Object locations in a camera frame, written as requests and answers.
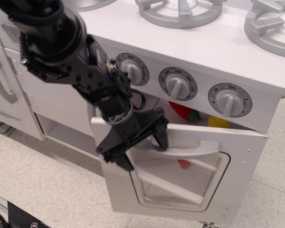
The grey timer knob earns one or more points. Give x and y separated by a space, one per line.
138 72
230 100

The white oven door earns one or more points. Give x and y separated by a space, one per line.
210 190

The white toy kitchen unit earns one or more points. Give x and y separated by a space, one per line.
66 188

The silver vent grille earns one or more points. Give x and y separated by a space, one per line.
12 32

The red toy on lower shelf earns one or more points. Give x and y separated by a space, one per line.
184 164

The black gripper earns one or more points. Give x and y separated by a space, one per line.
137 127

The red toy pepper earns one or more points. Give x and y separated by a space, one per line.
190 115

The yellow toy bottle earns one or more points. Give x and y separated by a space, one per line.
218 122

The white cabinet door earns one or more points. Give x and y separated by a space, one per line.
63 114
18 115

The aluminium frame rail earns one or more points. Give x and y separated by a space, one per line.
210 225

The silver stove burner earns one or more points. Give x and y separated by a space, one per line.
265 25
179 14

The left white cabinet door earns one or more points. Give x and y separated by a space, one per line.
18 115

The right grey timer knob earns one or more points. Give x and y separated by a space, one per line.
230 100

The right silver stove burner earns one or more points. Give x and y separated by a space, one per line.
265 25

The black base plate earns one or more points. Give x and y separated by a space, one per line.
11 216

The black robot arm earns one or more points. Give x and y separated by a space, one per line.
56 48

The left grey timer knob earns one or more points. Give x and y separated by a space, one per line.
138 72

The middle silver stove burner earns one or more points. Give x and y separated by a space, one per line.
179 14

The middle grey temperature knob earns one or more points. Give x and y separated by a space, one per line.
178 84

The silver oven door handle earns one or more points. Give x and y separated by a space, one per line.
205 149

